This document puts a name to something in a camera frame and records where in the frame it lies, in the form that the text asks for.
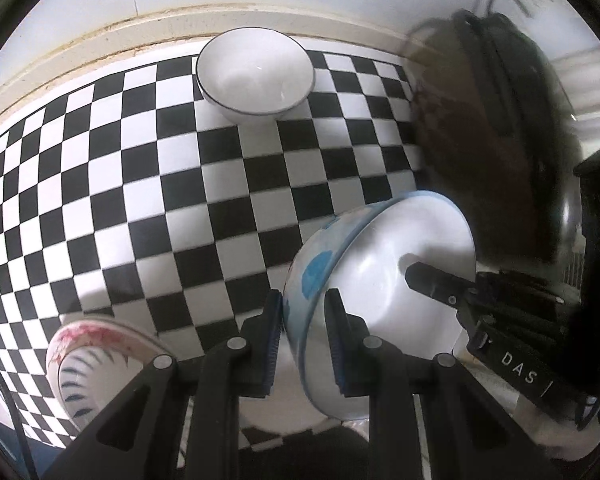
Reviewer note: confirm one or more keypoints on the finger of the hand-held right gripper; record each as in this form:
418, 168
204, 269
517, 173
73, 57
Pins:
435, 282

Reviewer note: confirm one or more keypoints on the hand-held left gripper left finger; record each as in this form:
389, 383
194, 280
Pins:
272, 345

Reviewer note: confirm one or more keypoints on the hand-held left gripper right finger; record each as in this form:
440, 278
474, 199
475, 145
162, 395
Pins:
337, 345

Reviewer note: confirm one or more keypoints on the blue patterned bowl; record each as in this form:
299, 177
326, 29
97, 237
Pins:
420, 240

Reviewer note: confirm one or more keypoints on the blue striped plate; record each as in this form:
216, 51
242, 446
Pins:
90, 385

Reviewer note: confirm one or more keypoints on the white bowl with dark rim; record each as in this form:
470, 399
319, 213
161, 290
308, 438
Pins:
255, 75

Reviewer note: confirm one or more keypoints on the brown rice cooker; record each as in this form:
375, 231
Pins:
480, 135

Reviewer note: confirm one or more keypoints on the black and white checkered tablecloth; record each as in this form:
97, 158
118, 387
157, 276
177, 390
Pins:
180, 185

